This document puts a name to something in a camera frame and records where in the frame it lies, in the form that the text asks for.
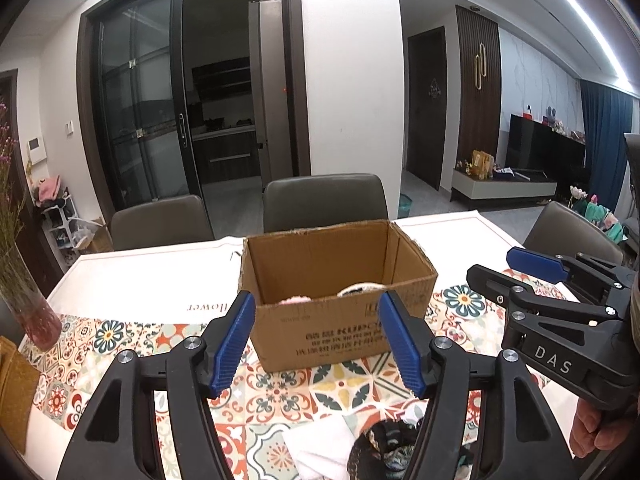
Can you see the dark wooden door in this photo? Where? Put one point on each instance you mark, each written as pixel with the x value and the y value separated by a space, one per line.
pixel 425 125
pixel 20 195

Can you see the blue curtain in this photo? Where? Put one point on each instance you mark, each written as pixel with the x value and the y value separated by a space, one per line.
pixel 607 150

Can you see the white intercom panel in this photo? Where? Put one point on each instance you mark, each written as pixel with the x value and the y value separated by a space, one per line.
pixel 36 150

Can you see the white round item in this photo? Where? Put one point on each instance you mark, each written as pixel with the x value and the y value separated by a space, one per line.
pixel 362 289

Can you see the person's right hand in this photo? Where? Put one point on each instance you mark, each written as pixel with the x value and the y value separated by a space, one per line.
pixel 587 430

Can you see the green gift bags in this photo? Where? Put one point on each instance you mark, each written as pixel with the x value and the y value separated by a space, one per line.
pixel 602 217

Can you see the grey leather dining chair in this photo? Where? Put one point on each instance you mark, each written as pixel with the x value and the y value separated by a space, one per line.
pixel 570 232
pixel 325 202
pixel 160 222

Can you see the green trash bin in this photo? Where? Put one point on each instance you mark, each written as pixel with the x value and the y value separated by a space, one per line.
pixel 405 206

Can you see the pink cloth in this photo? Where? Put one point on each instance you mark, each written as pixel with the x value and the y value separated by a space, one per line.
pixel 294 301

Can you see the brown woven placemat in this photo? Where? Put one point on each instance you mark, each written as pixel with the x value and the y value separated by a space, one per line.
pixel 15 390

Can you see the grey plush rabbit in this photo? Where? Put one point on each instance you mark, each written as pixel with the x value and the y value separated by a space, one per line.
pixel 551 117

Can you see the artificial lotus flower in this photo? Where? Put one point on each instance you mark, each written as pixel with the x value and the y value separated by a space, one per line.
pixel 576 195

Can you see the ceiling light strip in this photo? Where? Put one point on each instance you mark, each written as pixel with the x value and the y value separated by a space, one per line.
pixel 590 20

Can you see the floral patterned tablecloth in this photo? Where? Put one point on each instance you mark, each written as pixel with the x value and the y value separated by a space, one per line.
pixel 150 280

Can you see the white shoe rack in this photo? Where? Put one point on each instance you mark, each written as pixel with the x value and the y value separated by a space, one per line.
pixel 62 230

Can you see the kitchen counter cabinet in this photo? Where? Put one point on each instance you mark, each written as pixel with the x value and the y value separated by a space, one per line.
pixel 225 155

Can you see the black television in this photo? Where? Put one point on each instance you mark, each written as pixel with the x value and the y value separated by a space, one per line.
pixel 545 142

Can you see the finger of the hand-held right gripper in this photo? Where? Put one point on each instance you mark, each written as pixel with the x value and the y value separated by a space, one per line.
pixel 492 280
pixel 535 264

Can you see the silver refrigerator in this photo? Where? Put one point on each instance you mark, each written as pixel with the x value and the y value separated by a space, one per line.
pixel 270 95

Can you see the small cardboard box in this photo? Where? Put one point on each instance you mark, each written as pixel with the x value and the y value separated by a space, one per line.
pixel 99 237

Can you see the dark slatted wall panel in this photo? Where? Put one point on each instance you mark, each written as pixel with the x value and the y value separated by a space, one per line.
pixel 492 110

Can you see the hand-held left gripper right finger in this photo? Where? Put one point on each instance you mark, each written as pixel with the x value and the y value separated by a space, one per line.
pixel 406 347

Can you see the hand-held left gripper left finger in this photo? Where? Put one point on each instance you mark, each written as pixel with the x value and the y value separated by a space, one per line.
pixel 232 347

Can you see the white television cabinet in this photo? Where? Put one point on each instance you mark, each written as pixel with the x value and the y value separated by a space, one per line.
pixel 505 190

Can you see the sliding glass door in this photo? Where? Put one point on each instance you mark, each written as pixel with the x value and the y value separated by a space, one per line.
pixel 145 110

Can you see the brown cardboard box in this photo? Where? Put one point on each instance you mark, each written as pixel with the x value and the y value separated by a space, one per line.
pixel 320 340

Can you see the white square towel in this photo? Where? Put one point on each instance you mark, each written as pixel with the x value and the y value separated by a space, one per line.
pixel 325 447

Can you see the yellow gift bags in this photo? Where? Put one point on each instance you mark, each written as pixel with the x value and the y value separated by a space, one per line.
pixel 481 164

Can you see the gold wall ornament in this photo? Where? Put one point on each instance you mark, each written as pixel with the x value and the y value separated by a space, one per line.
pixel 481 67

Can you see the pink hat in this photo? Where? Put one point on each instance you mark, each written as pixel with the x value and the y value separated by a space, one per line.
pixel 48 190

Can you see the pile of clothes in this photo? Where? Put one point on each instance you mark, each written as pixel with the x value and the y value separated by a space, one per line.
pixel 385 447

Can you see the pink glass vase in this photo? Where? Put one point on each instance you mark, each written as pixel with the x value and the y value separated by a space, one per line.
pixel 37 320

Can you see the hanging door ornament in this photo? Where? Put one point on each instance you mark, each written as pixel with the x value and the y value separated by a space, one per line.
pixel 435 87

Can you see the dried pink flowers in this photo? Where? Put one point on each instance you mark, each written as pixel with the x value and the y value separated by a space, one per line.
pixel 7 220

